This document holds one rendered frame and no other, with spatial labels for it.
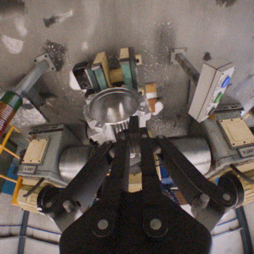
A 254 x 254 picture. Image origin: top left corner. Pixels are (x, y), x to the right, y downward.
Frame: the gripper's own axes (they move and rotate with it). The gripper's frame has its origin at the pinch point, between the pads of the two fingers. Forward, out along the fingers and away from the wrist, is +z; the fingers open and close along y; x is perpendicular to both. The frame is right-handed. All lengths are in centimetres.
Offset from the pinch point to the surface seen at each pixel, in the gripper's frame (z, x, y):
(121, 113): 31.0, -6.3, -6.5
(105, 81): 25.3, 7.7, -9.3
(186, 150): 29.7, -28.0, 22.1
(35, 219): 151, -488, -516
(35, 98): 38, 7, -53
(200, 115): 14.3, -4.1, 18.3
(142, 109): 16.1, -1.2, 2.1
